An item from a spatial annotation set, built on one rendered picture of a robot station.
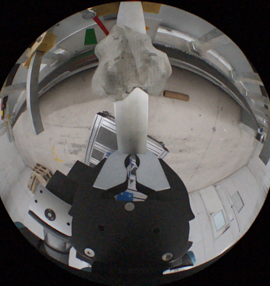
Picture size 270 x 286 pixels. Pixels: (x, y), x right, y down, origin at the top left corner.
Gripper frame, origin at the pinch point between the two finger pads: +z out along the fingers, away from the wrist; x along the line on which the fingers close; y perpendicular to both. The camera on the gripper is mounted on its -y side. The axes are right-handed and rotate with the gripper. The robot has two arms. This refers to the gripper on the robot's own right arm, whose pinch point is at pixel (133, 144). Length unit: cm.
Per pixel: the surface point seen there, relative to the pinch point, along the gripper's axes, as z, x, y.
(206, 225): -55, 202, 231
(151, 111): 83, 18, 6
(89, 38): 7.8, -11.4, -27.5
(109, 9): -1.1, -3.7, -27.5
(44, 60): 5.2, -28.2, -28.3
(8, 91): -4, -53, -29
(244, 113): 73, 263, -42
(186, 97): 75, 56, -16
